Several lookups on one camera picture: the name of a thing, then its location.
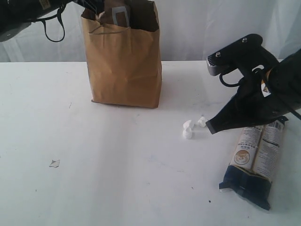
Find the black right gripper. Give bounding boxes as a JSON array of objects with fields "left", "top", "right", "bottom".
[{"left": 206, "top": 68, "right": 288, "bottom": 134}]

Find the brown standup pouch orange label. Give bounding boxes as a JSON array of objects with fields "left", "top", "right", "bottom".
[{"left": 101, "top": 0, "right": 130, "bottom": 27}]

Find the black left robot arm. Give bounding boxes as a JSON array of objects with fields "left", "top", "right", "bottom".
[{"left": 0, "top": 0, "right": 71, "bottom": 42}]

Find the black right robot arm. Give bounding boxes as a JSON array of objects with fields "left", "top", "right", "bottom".
[{"left": 206, "top": 51, "right": 301, "bottom": 134}]

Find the brown paper bag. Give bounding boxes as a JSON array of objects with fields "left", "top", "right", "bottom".
[{"left": 81, "top": 0, "right": 162, "bottom": 108}]

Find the dark blue biscuit package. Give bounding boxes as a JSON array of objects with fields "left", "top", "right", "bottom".
[{"left": 219, "top": 116, "right": 288, "bottom": 210}]

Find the torn paper scrap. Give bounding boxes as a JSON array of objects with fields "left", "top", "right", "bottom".
[{"left": 49, "top": 160, "right": 60, "bottom": 168}]

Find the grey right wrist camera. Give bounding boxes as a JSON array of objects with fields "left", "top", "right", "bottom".
[{"left": 206, "top": 33, "right": 278, "bottom": 76}]

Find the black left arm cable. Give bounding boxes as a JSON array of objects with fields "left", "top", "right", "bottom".
[{"left": 30, "top": 4, "right": 65, "bottom": 43}]

